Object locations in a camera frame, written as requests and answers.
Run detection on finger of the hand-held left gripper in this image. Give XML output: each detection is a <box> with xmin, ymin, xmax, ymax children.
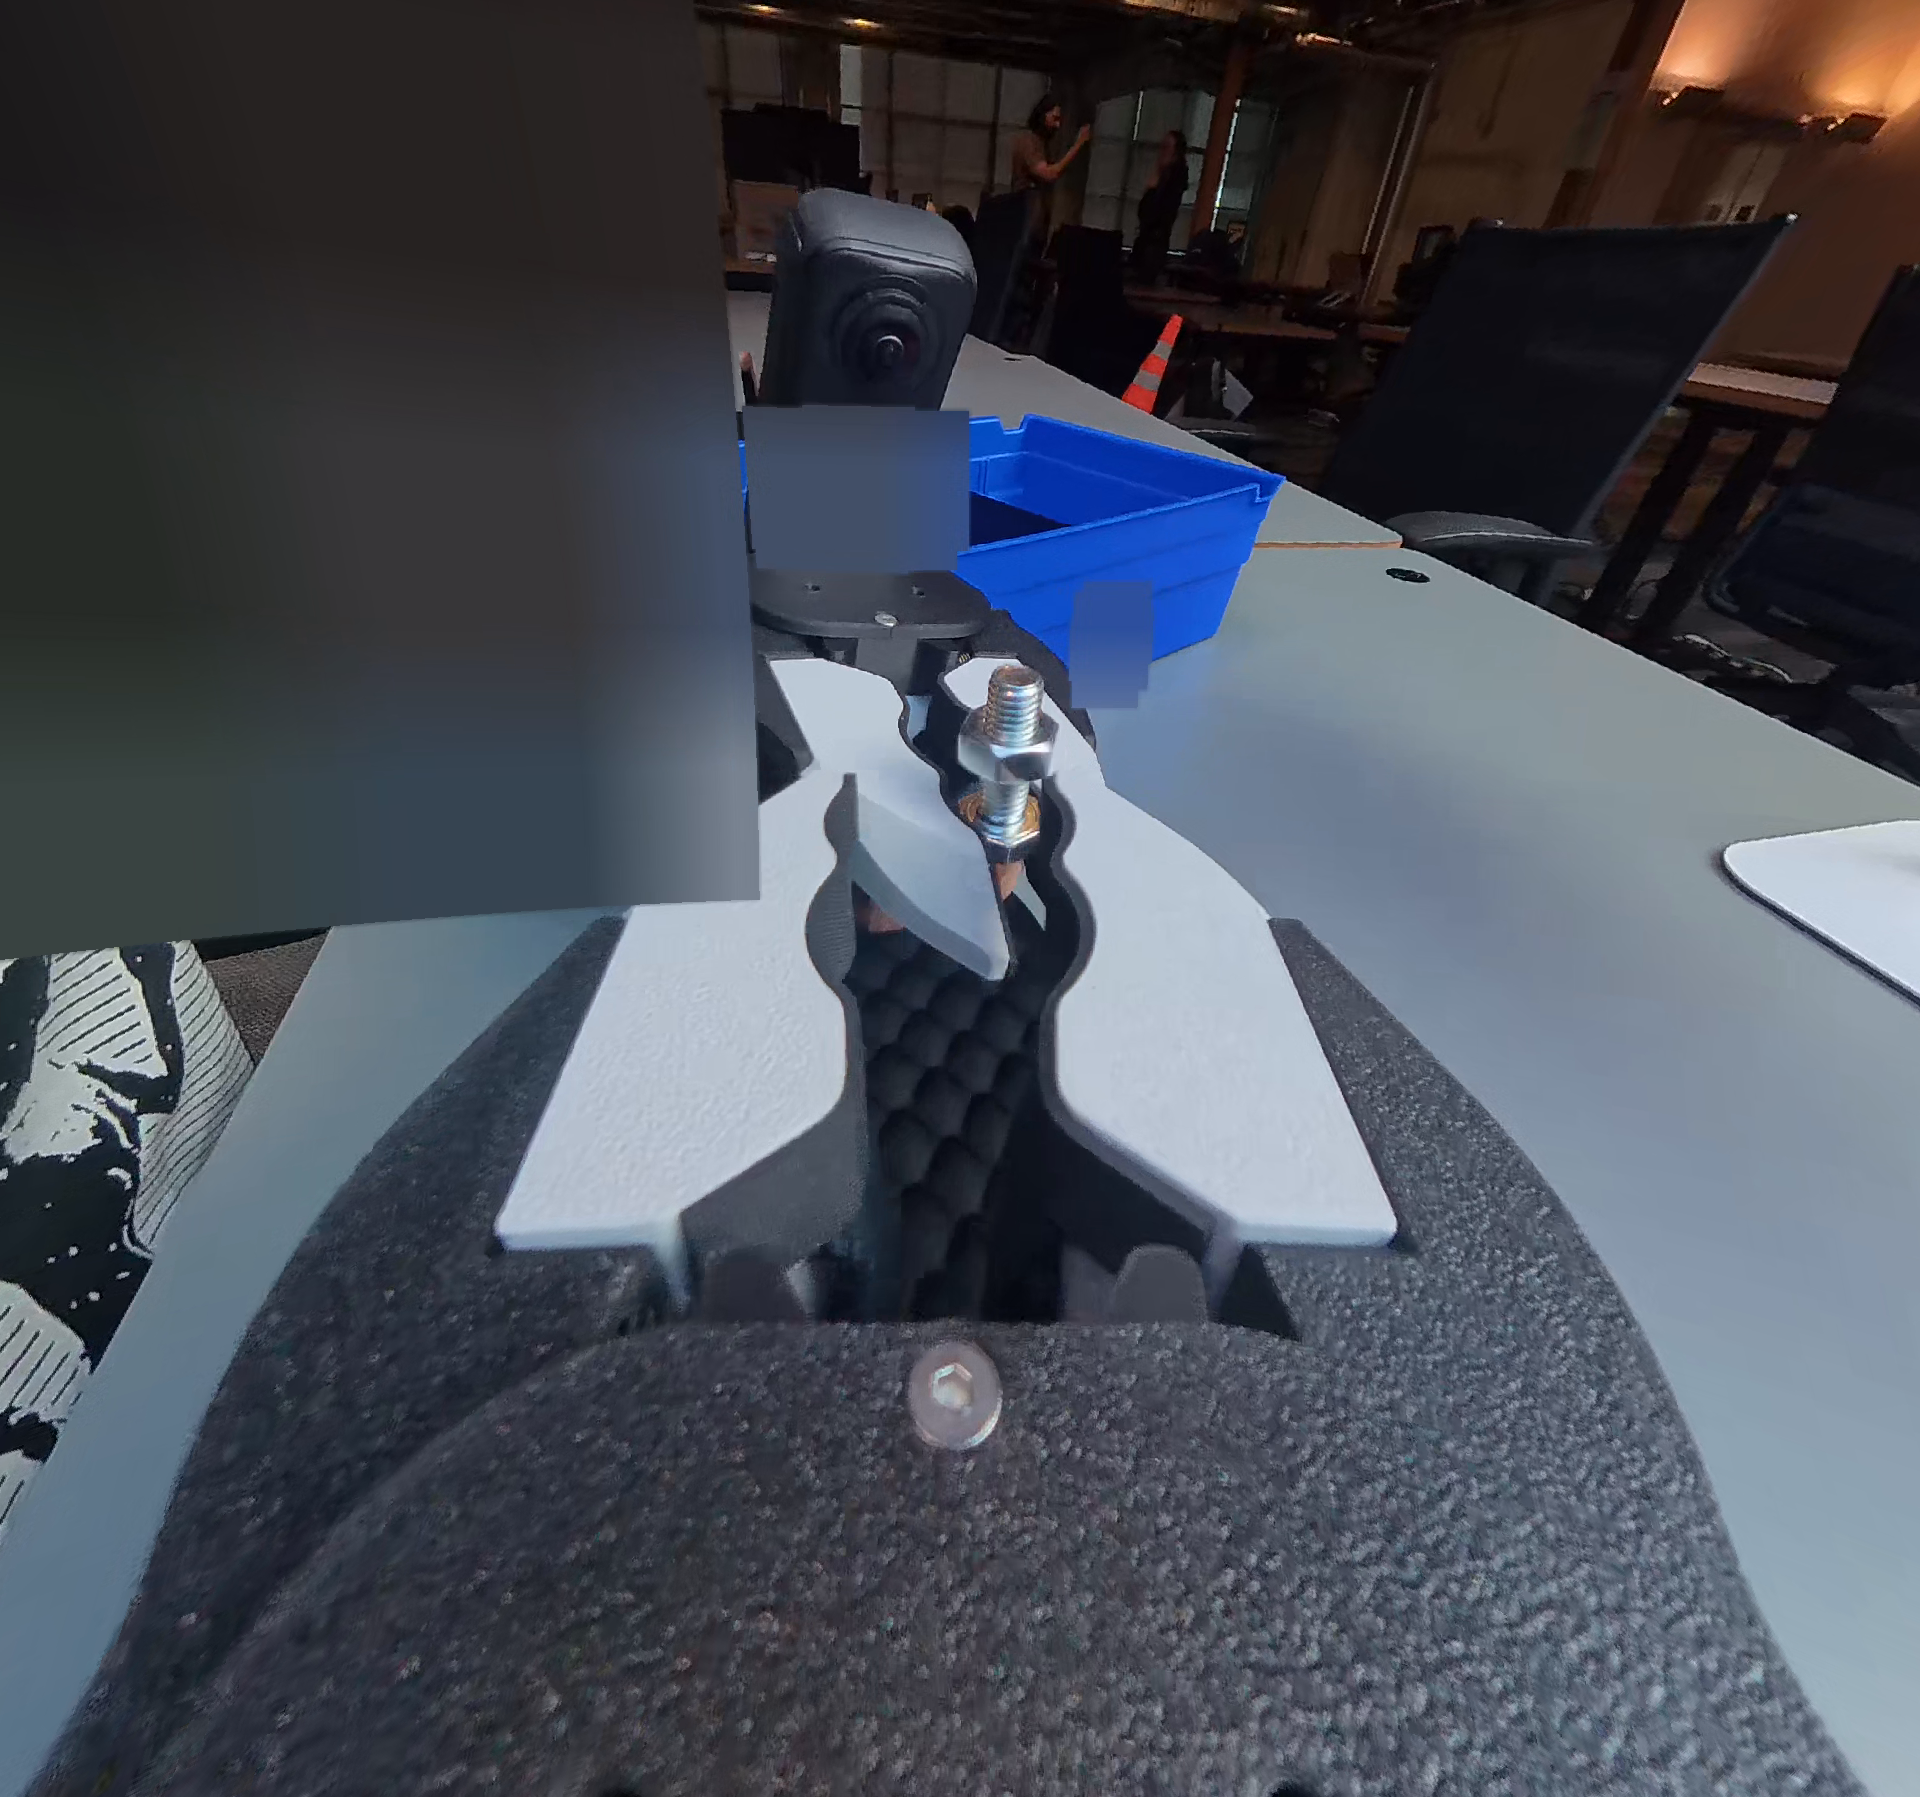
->
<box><xmin>764</xmin><ymin>665</ymin><xmax>1009</xmax><ymax>984</ymax></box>
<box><xmin>936</xmin><ymin>657</ymin><xmax>1120</xmax><ymax>933</ymax></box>

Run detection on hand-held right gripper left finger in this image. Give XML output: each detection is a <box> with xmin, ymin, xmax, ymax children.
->
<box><xmin>492</xmin><ymin>775</ymin><xmax>872</xmax><ymax>1321</ymax></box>

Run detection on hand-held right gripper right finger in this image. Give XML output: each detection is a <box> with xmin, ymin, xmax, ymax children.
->
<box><xmin>1045</xmin><ymin>782</ymin><xmax>1402</xmax><ymax>1321</ymax></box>

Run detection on silver hex nut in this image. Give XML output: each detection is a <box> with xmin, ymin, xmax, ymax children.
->
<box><xmin>958</xmin><ymin>708</ymin><xmax>1061</xmax><ymax>777</ymax></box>

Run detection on silver hex bolt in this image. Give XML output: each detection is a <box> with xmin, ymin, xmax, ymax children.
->
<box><xmin>955</xmin><ymin>665</ymin><xmax>1061</xmax><ymax>859</ymax></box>

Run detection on blue divided parts bin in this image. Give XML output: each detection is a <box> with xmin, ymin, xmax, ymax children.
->
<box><xmin>737</xmin><ymin>413</ymin><xmax>1286</xmax><ymax>666</ymax></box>

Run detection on dark bin divider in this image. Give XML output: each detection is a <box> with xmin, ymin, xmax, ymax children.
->
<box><xmin>966</xmin><ymin>483</ymin><xmax>1083</xmax><ymax>547</ymax></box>

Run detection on black honeycomb wrist pad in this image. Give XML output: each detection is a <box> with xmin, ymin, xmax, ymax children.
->
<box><xmin>840</xmin><ymin>912</ymin><xmax>1073</xmax><ymax>1320</ymax></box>

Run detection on black white patterned pants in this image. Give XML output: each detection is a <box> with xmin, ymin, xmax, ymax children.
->
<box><xmin>0</xmin><ymin>939</ymin><xmax>333</xmax><ymax>1529</ymax></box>

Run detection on black office chair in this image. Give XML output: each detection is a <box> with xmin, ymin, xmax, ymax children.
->
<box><xmin>1319</xmin><ymin>213</ymin><xmax>1801</xmax><ymax>607</ymax></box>
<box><xmin>1709</xmin><ymin>263</ymin><xmax>1920</xmax><ymax>780</ymax></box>

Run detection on white document stand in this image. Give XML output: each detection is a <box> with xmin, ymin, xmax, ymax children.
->
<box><xmin>1722</xmin><ymin>819</ymin><xmax>1920</xmax><ymax>1003</ymax></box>

